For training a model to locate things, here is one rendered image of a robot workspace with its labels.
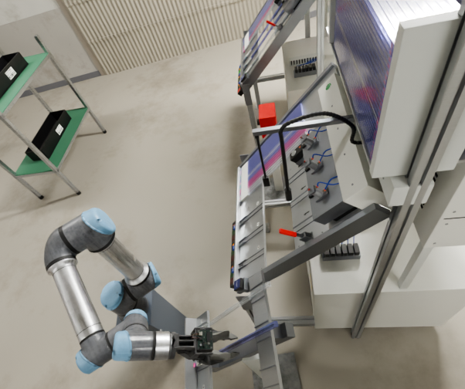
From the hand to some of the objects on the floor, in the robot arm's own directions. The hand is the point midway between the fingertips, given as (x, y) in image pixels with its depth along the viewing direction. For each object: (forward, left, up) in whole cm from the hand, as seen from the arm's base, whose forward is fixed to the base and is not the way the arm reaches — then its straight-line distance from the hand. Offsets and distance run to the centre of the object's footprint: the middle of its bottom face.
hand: (233, 346), depth 95 cm
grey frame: (+33, +56, -93) cm, 113 cm away
